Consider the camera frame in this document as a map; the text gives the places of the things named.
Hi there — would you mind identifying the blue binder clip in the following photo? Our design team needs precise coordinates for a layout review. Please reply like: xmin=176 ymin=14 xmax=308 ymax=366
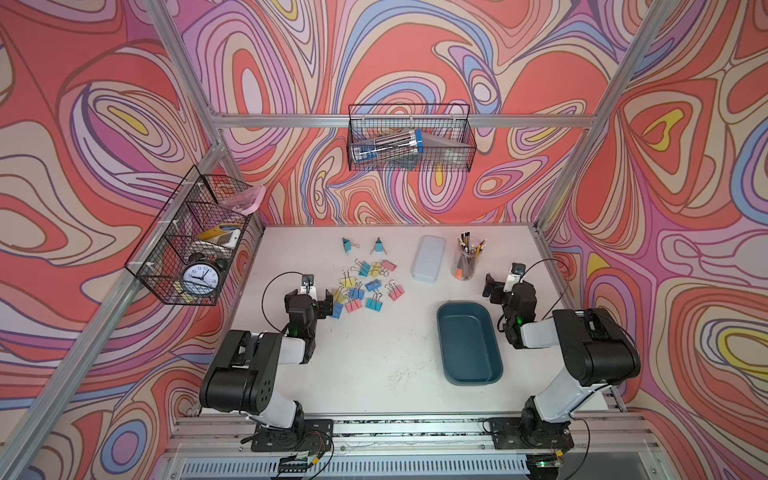
xmin=331 ymin=302 xmax=344 ymax=319
xmin=348 ymin=283 xmax=365 ymax=301
xmin=364 ymin=279 xmax=382 ymax=292

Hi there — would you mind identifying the yellow binder clip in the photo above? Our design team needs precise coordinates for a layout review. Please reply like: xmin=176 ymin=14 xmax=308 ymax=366
xmin=340 ymin=270 xmax=357 ymax=289
xmin=369 ymin=262 xmax=383 ymax=278
xmin=333 ymin=286 xmax=349 ymax=305

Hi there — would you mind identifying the pink binder clip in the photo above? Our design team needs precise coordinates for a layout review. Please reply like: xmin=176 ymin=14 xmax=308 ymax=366
xmin=386 ymin=280 xmax=405 ymax=301
xmin=380 ymin=260 xmax=397 ymax=273
xmin=345 ymin=299 xmax=363 ymax=313

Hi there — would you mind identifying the dark teal storage tray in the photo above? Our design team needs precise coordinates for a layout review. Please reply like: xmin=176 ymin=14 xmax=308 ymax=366
xmin=437 ymin=302 xmax=503 ymax=386

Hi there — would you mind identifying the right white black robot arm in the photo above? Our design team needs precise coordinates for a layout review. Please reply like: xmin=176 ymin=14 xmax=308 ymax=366
xmin=482 ymin=275 xmax=641 ymax=451

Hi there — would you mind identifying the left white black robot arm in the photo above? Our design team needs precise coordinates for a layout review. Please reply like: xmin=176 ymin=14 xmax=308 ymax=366
xmin=198 ymin=290 xmax=334 ymax=452

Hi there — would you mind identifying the yellow white box in basket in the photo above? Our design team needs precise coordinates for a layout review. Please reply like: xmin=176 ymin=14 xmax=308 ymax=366
xmin=197 ymin=224 xmax=242 ymax=250

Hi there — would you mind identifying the clear pen cup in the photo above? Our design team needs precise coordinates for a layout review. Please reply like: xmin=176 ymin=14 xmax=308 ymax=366
xmin=452 ymin=231 xmax=487 ymax=281

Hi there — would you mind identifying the light blue pencil case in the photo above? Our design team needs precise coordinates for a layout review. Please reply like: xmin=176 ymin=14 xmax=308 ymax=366
xmin=411 ymin=235 xmax=446 ymax=283

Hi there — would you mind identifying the black alarm clock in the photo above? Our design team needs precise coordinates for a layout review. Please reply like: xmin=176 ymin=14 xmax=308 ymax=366
xmin=180 ymin=253 xmax=229 ymax=297

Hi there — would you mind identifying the pink item in basket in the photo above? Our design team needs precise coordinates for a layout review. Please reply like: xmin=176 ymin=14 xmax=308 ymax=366
xmin=221 ymin=185 xmax=267 ymax=216

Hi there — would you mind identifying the clear blue-capped pen tube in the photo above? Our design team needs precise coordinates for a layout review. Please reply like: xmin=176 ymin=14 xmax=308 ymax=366
xmin=350 ymin=129 xmax=424 ymax=164

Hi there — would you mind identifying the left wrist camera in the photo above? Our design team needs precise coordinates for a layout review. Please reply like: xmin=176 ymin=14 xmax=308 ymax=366
xmin=299 ymin=274 xmax=316 ymax=298

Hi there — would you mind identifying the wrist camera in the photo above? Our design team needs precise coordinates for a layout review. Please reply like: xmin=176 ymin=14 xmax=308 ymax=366
xmin=504 ymin=262 xmax=527 ymax=292
xmin=299 ymin=274 xmax=316 ymax=298

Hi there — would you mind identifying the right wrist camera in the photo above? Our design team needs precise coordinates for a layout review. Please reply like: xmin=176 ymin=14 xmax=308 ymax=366
xmin=504 ymin=262 xmax=527 ymax=292

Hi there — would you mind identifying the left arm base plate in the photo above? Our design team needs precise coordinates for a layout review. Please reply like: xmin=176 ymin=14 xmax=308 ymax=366
xmin=243 ymin=419 xmax=334 ymax=454

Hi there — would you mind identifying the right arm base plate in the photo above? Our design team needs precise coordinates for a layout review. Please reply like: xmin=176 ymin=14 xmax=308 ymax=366
xmin=485 ymin=417 xmax=574 ymax=452

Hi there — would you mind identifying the left black wire basket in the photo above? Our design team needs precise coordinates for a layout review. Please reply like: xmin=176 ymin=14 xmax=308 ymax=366
xmin=124 ymin=167 xmax=252 ymax=307

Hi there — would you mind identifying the black wire basket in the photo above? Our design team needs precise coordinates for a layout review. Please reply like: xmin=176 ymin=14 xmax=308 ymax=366
xmin=347 ymin=102 xmax=477 ymax=172
xmin=124 ymin=167 xmax=252 ymax=307

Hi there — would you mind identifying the back black wire basket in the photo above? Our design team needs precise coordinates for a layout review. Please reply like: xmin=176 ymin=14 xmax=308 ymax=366
xmin=347 ymin=102 xmax=477 ymax=172

